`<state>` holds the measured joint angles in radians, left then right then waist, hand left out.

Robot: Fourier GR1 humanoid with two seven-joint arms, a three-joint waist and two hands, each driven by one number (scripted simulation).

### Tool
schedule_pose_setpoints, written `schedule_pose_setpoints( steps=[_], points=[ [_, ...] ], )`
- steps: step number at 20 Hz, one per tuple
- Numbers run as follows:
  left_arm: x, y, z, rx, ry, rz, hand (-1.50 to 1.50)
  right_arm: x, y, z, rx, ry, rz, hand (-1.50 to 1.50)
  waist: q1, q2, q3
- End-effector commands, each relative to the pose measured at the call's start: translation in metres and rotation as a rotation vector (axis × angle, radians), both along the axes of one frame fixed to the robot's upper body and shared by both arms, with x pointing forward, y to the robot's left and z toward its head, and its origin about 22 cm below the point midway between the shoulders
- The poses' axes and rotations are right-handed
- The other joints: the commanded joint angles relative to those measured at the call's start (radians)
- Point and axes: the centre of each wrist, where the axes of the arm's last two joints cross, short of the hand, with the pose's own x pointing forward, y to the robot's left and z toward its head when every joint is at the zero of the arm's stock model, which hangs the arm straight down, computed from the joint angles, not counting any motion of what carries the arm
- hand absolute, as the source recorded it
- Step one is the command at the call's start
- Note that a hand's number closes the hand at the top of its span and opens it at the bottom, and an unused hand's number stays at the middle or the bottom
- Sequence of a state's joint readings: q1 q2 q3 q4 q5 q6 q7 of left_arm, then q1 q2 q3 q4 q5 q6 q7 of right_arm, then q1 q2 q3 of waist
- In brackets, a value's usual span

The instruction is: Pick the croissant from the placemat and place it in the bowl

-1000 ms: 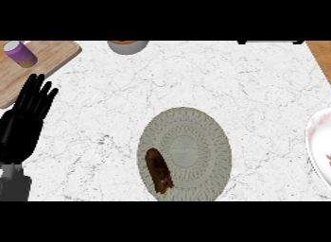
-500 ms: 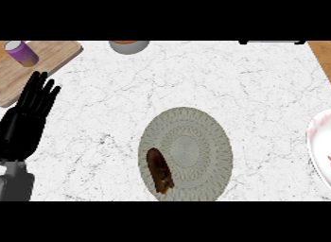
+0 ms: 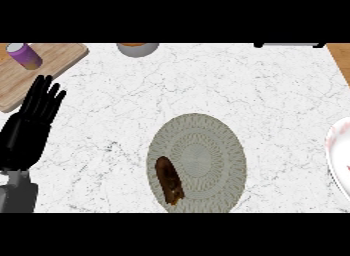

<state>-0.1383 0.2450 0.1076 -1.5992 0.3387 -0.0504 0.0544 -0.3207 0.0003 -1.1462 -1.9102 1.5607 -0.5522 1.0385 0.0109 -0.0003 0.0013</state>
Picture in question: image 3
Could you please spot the white bowl with red print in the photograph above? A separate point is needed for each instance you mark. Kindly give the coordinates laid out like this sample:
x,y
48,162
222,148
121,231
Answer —
x,y
346,160

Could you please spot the brown croissant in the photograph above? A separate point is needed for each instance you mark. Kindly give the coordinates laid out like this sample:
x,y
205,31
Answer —
x,y
168,180

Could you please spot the round grey woven placemat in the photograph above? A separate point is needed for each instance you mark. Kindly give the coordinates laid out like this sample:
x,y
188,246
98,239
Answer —
x,y
200,160

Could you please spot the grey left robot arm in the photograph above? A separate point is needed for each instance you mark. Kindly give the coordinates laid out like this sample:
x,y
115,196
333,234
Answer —
x,y
11,195

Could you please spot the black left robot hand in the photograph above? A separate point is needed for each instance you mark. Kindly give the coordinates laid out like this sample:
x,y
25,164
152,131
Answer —
x,y
25,130

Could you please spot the purple can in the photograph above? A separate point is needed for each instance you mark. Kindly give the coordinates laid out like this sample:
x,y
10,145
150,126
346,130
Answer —
x,y
25,56

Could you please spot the grey cup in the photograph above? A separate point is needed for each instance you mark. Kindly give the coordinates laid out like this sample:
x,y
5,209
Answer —
x,y
137,50

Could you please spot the wooden cutting board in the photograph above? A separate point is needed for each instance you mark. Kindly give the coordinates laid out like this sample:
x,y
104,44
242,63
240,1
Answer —
x,y
30,71

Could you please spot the dark appliance with pale top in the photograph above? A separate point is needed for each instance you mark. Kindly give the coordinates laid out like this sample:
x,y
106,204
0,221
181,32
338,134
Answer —
x,y
289,44

